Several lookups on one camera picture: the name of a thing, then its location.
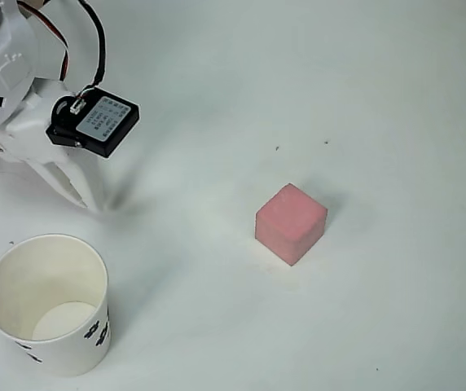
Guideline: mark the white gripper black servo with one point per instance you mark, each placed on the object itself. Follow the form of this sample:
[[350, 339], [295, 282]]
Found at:
[[33, 140]]

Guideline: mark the pink foam cube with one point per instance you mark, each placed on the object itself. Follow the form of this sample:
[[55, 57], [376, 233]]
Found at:
[[292, 222]]

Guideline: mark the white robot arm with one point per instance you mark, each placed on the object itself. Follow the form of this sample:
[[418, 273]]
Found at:
[[11, 45]]

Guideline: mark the white paper cup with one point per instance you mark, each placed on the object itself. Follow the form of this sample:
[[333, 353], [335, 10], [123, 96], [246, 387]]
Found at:
[[66, 338]]

